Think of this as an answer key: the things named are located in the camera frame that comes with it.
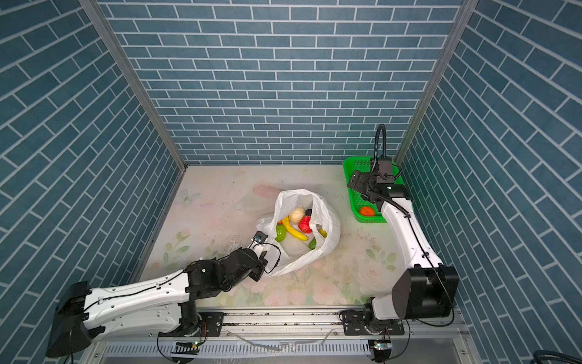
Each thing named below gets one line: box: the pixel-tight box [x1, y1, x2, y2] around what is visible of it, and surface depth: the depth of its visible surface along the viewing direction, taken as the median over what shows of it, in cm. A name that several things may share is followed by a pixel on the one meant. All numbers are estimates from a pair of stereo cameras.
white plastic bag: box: [256, 188, 342, 277], surface depth 80 cm
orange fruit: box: [359, 206, 376, 217], surface depth 99 cm
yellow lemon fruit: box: [281, 216, 309, 242], surface depth 96 cm
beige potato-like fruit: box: [287, 207, 306, 223], surface depth 97 cm
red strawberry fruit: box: [298, 215, 313, 234], surface depth 93 cm
